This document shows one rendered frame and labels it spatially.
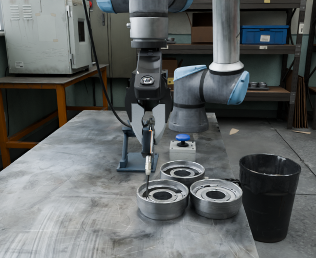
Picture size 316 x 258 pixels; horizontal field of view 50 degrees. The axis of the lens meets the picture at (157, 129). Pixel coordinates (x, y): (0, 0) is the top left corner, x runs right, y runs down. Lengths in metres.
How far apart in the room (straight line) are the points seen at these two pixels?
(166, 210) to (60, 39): 2.40
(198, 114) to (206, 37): 2.96
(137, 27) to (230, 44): 0.52
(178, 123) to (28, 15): 2.04
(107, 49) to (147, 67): 3.95
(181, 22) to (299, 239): 3.29
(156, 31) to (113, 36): 3.89
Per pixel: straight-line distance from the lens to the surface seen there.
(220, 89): 1.15
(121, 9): 0.82
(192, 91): 1.19
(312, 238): 2.24
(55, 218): 0.70
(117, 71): 4.57
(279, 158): 2.17
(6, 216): 0.75
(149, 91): 0.59
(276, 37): 4.31
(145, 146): 0.68
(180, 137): 0.92
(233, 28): 1.12
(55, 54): 2.95
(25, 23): 3.04
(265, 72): 4.82
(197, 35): 4.15
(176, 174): 0.82
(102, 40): 4.58
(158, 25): 0.66
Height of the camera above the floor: 1.15
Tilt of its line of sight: 16 degrees down
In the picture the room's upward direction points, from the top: straight up
